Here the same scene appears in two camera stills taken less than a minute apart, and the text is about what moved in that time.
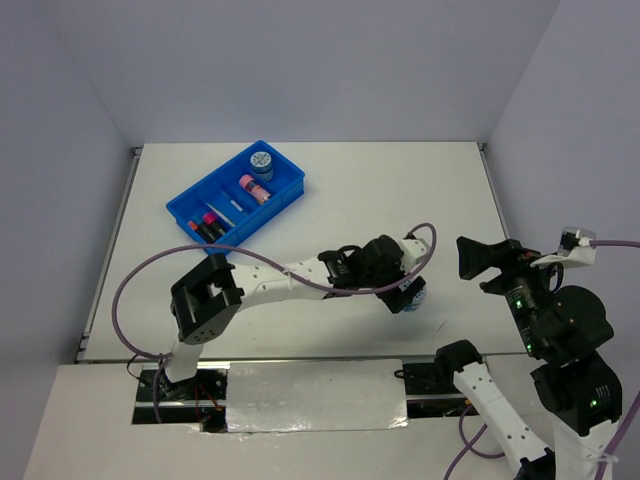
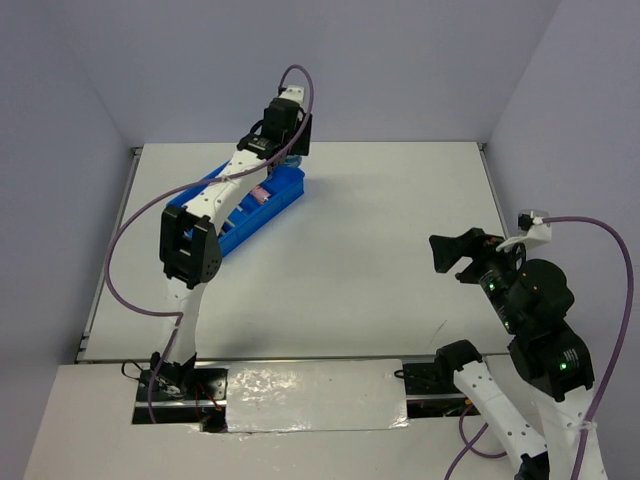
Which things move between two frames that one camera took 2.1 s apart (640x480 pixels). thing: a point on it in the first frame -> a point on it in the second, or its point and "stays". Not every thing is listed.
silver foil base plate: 319,395 stays
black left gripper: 397,299 -> 303,145
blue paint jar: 417,300 -> 293,160
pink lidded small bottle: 255,190 stays
